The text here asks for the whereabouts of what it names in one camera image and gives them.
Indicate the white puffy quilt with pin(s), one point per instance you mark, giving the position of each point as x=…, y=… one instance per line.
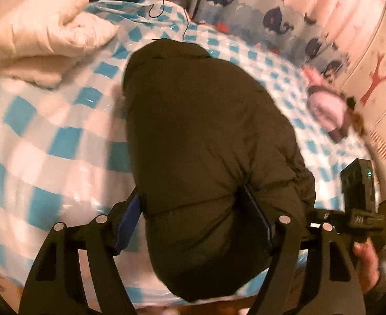
x=38, y=32

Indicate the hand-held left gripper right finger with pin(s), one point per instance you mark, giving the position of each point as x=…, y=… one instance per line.
x=258, y=218

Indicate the person's right hand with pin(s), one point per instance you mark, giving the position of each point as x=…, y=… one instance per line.
x=367, y=265

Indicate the pink cloth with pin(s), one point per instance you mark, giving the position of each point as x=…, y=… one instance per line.
x=311, y=75

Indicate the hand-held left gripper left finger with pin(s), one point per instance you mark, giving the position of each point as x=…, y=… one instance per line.
x=127, y=226

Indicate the black puffer jacket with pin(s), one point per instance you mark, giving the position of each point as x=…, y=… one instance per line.
x=206, y=131

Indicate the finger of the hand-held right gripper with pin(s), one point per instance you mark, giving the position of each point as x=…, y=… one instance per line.
x=330, y=217

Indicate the brown clothes pile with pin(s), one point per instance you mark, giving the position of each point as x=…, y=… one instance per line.
x=357, y=121

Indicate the whale print curtain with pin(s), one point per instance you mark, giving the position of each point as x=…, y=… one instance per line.
x=278, y=16

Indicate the blue white checkered bed sheet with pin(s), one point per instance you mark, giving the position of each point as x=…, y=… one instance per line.
x=64, y=144

